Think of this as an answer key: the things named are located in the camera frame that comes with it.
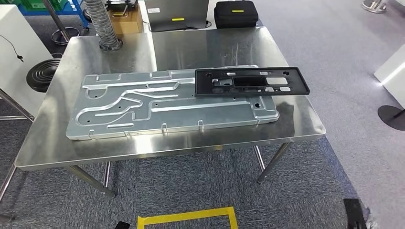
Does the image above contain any chrome round floor base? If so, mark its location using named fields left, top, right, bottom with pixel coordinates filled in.
left=362, top=0, right=387, bottom=14

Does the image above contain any black round stool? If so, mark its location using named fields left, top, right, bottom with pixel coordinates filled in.
left=26, top=58, right=61, bottom=93

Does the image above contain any grey ribbed hose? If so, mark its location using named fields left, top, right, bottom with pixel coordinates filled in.
left=84, top=0, right=123, bottom=52

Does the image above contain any white cabinet panel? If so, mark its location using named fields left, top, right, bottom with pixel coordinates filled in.
left=0, top=4, right=54, bottom=117

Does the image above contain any black round floor base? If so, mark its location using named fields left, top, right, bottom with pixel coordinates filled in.
left=377, top=105, right=405, bottom=131

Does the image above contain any large stamped metal plate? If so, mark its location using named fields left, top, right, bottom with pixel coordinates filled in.
left=65, top=64, right=280, bottom=141

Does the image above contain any green plastic crate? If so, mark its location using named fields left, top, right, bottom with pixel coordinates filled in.
left=17, top=0, right=69, bottom=10

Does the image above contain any chrome stanchion post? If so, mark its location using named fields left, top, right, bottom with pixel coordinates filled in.
left=43, top=0, right=80, bottom=45

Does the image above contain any thin black cabinet cable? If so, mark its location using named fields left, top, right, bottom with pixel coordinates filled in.
left=0, top=34, right=24, bottom=63

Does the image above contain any yellow floor tape square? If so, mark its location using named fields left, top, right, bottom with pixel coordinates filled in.
left=137, top=207, right=238, bottom=229

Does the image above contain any grey laptop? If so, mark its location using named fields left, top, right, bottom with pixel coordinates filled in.
left=144, top=0, right=210, bottom=33

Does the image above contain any black zip case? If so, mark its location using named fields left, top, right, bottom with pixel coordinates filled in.
left=214, top=0, right=259, bottom=30

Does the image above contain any black laptop cable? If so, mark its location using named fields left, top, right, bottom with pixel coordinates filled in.
left=144, top=19, right=212, bottom=32

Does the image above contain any black plastic plate bracket part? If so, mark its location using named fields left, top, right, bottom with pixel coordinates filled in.
left=193, top=66, right=311, bottom=98

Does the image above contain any white floor box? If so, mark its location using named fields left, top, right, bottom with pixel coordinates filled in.
left=374, top=44, right=405, bottom=110

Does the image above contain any brown cardboard box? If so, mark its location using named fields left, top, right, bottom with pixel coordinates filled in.
left=107, top=4, right=144, bottom=35

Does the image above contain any blue metal cart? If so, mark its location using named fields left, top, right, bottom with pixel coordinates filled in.
left=16, top=0, right=91, bottom=31

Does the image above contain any stainless steel workbench table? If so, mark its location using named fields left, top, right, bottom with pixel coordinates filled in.
left=15, top=26, right=327, bottom=199

